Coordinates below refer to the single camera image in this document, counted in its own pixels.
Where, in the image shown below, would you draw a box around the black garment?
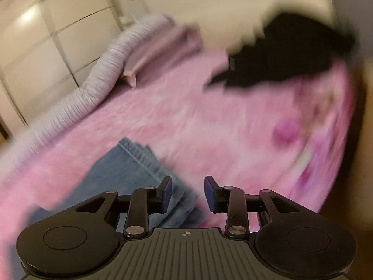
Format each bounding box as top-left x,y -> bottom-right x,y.
204,12 -> 356,89

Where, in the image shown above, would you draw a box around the cream wardrobe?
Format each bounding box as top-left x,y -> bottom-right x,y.
0,0 -> 129,137

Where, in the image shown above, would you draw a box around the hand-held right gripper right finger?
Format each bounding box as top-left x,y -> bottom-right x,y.
204,176 -> 302,239

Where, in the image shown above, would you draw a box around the striped lilac quilt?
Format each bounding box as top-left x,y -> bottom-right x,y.
0,13 -> 175,164

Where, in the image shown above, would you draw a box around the purple pillow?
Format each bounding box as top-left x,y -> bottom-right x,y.
121,25 -> 204,88

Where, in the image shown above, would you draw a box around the blue denim jeans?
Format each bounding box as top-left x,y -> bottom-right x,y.
28,137 -> 201,229

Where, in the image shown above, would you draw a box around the pink floral bedsheet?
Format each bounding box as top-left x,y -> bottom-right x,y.
0,48 -> 354,269

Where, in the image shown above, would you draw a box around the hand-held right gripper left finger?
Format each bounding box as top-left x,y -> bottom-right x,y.
75,176 -> 173,239

